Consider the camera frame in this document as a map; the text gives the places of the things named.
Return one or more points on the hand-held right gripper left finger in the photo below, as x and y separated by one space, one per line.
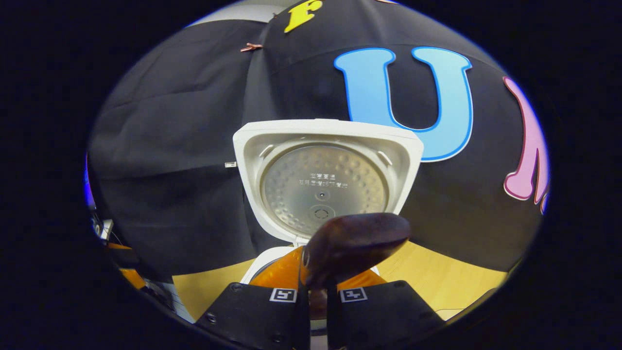
252 316

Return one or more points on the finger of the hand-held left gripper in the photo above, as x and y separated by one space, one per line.
133 278
119 246

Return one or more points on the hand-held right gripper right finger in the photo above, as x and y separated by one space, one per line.
384 316

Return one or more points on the brown wooden spoon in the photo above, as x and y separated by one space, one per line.
359 238

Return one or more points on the white rice cooker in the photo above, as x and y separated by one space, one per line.
320 180

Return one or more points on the black backdrop cloth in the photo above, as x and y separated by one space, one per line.
170 146

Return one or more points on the copper clip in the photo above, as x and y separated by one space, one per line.
251 47

